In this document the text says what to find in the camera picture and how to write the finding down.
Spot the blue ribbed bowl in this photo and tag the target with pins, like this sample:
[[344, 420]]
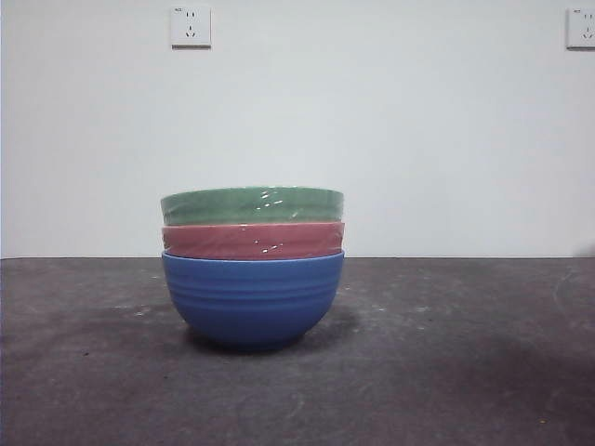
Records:
[[251, 297]]

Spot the red ribbed bowl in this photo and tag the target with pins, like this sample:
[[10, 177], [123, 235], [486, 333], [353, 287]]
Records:
[[223, 240]]

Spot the white wall socket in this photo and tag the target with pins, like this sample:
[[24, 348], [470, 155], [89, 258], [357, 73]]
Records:
[[191, 27], [582, 29]]

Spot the green ribbed bowl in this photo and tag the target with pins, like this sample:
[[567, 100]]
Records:
[[232, 204]]

